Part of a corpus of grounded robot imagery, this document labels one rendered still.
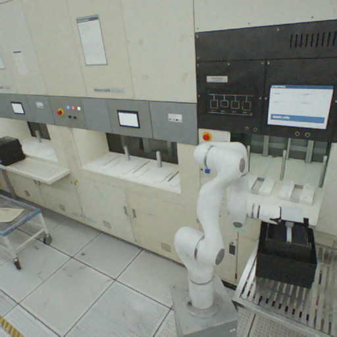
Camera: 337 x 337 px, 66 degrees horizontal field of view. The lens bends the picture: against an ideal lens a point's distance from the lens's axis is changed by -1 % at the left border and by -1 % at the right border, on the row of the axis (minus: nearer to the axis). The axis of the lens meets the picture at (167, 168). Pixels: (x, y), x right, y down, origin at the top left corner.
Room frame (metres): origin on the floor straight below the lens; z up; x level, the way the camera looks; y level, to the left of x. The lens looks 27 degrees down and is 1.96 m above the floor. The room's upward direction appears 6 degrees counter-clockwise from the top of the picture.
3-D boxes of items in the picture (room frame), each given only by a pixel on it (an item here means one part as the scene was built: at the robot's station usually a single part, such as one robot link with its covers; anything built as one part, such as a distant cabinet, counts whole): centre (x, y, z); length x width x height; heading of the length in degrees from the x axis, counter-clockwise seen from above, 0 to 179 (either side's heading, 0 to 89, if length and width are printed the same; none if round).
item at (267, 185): (1.66, -0.67, 0.89); 0.22 x 0.21 x 0.04; 146
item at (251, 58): (1.71, -0.83, 0.98); 0.95 x 0.88 x 1.95; 146
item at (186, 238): (0.87, -0.08, 1.07); 0.19 x 0.12 x 0.24; 46
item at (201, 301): (0.85, -0.11, 0.85); 0.19 x 0.19 x 0.18
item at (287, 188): (1.51, -0.90, 0.89); 0.22 x 0.21 x 0.04; 146
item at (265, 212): (1.07, -0.50, 1.09); 0.11 x 0.10 x 0.07; 65
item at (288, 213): (1.02, -0.59, 0.95); 0.24 x 0.20 x 0.32; 155
